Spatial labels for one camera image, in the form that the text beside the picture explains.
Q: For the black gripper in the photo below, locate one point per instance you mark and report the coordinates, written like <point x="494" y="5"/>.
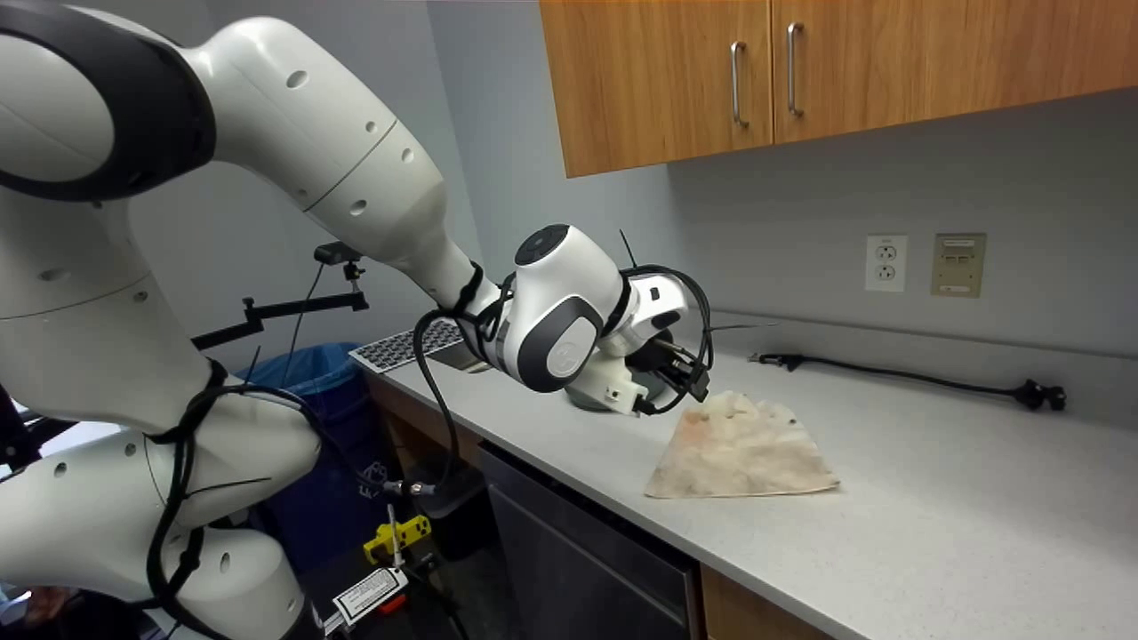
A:
<point x="652" y="325"/>

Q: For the cream cloth towel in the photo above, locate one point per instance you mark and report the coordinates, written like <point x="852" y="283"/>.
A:
<point x="743" y="451"/>

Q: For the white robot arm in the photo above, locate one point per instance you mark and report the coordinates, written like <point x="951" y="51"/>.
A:
<point x="216" y="235"/>

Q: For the white electrical outlet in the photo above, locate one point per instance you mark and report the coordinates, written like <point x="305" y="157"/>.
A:
<point x="886" y="264"/>

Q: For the wooden lower cabinet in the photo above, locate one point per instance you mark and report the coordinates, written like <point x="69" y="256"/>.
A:
<point x="750" y="611"/>

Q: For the wooden cabinet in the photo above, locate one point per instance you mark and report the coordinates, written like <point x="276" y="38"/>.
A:
<point x="830" y="73"/>
<point x="750" y="611"/>

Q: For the yellow clamp tool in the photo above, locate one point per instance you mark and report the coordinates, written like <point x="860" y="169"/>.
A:
<point x="396" y="539"/>

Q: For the wooden upper cabinet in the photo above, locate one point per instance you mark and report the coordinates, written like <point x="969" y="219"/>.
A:
<point x="830" y="73"/>

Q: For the blue recycling bin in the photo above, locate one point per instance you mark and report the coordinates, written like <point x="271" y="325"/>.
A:
<point x="325" y="451"/>

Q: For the white box device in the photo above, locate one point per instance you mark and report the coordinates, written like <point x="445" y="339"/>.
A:
<point x="372" y="597"/>

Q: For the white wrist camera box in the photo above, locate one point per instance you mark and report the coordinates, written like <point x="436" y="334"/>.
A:
<point x="607" y="387"/>

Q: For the wall power outlets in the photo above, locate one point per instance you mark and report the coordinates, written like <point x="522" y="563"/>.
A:
<point x="957" y="264"/>

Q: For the black camera on boom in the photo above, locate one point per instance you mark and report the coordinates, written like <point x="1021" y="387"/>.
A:
<point x="298" y="309"/>

